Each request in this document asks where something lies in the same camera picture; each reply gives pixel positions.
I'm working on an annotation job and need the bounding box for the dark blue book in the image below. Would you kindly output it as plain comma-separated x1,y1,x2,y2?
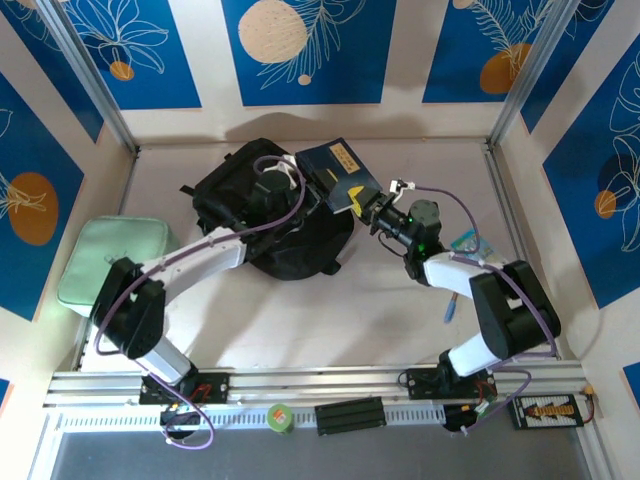
294,138,384,215

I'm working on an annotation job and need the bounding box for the black student backpack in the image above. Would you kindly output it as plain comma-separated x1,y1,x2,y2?
180,138,357,282

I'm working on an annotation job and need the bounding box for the blue tissue pack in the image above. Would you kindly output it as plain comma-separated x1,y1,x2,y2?
449,229,504,267

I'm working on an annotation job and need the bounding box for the light green zip pouch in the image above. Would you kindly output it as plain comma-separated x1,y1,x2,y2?
56,215,181,319

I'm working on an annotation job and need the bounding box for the black ribbed block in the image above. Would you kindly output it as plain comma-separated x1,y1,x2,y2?
313,397,387,437

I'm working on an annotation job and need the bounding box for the green tape roll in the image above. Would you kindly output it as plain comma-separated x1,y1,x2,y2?
266,402,294,436

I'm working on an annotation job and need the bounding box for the black power distribution board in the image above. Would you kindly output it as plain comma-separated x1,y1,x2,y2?
506,393,587,431

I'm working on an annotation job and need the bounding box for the grey metal sheet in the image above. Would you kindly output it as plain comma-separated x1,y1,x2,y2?
47,430,594,480

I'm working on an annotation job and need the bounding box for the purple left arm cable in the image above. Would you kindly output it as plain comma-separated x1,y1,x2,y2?
93,154,309,451

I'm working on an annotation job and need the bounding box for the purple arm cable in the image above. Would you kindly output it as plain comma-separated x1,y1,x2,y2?
413,183,559,437
93,154,309,451

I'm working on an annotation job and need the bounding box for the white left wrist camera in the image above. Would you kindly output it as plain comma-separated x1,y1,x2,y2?
259,154,302,177

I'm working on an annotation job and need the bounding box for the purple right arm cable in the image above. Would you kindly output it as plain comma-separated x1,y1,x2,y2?
413,183,559,437

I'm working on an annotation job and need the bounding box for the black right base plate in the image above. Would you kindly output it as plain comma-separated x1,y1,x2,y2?
405,367,499,401

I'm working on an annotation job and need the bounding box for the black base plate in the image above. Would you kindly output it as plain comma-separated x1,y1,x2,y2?
138,370,231,405
405,367,499,401

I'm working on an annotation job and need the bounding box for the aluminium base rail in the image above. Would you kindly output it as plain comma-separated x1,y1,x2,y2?
42,363,586,407

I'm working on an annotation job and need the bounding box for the aluminium frame post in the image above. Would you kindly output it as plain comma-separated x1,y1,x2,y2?
37,0,140,154
487,0,576,146

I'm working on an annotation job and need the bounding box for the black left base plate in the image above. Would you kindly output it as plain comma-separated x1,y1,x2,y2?
138,370,231,405

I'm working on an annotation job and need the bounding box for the slotted grey cable tray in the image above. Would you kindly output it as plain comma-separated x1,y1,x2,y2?
59,404,446,432

